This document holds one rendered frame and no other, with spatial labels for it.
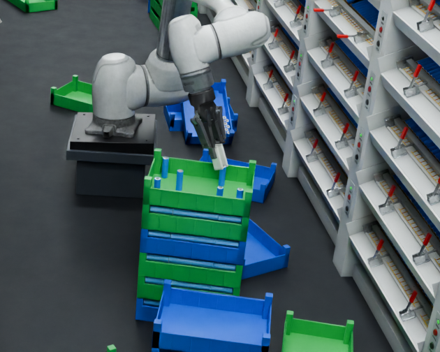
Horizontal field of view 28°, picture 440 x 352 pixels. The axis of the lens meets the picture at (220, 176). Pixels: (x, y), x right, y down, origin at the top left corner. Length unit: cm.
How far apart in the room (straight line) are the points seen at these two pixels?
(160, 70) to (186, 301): 102
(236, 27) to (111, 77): 80
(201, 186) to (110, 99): 74
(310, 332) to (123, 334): 56
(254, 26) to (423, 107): 52
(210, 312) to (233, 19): 82
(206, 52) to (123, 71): 75
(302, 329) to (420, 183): 59
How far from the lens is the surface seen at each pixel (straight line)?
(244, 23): 248
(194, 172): 260
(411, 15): 255
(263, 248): 305
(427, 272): 242
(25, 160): 353
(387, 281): 269
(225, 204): 242
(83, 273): 286
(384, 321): 276
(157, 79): 318
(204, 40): 245
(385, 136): 268
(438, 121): 236
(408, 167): 252
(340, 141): 301
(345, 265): 296
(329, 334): 268
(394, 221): 262
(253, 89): 412
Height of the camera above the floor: 162
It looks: 28 degrees down
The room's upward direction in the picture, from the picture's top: 6 degrees clockwise
